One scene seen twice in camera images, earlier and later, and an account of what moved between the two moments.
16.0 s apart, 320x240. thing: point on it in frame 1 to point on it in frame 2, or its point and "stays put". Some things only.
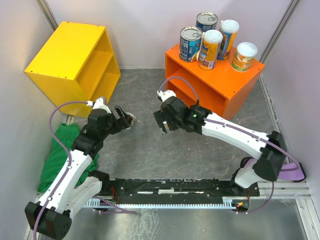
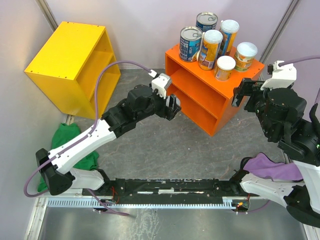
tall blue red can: [207, 55] stays put
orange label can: [243, 59] stays put
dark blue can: [190, 41] stays put
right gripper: [159, 117] to [245, 88]
